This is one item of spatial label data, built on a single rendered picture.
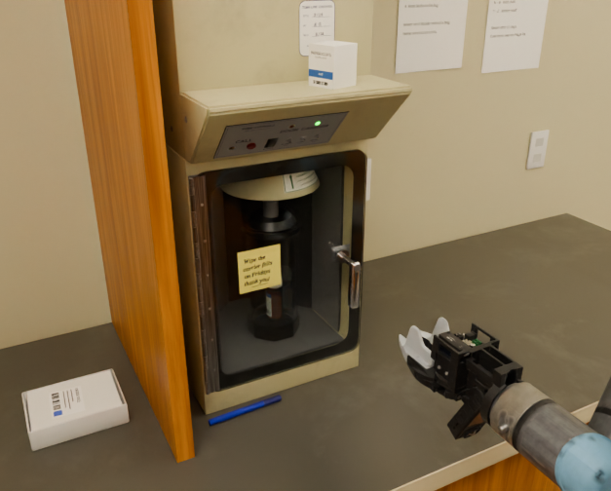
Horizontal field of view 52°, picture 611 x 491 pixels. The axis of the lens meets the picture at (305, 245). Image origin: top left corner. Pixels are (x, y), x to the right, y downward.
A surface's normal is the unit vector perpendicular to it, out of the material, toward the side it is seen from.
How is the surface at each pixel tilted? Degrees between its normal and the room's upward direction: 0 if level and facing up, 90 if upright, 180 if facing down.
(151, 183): 90
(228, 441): 0
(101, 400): 0
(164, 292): 90
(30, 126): 90
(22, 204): 90
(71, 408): 0
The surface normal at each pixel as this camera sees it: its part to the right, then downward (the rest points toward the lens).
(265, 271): 0.46, 0.36
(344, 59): 0.71, 0.29
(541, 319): 0.00, -0.91
